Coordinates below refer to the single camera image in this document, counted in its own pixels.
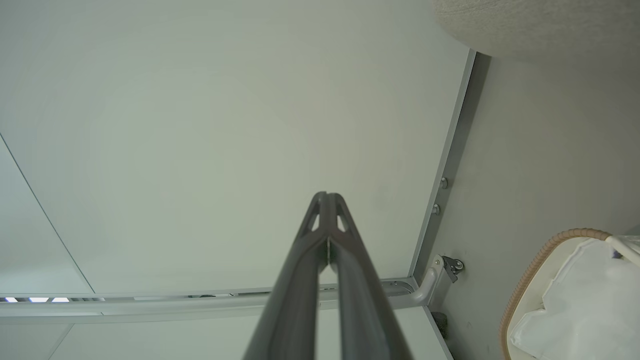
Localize small metal caster bracket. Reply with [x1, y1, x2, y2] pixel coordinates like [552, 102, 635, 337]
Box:
[442, 255, 466, 284]

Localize grey partition bottom rail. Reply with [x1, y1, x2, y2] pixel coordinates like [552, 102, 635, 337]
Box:
[409, 48, 477, 282]

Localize white garment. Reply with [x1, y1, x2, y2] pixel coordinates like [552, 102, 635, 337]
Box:
[507, 237, 640, 360]

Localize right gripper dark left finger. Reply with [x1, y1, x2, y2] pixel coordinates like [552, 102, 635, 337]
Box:
[242, 191, 329, 360]

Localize grey metal table frame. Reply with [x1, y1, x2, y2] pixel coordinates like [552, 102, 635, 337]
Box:
[0, 254, 447, 325]

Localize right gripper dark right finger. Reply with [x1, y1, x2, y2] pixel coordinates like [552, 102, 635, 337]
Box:
[327, 192, 414, 360]

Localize white basket with brown rim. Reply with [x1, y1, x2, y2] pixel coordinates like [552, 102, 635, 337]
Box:
[500, 228, 640, 360]

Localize grey fabric sofa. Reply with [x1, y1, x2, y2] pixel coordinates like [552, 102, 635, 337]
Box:
[430, 0, 640, 67]

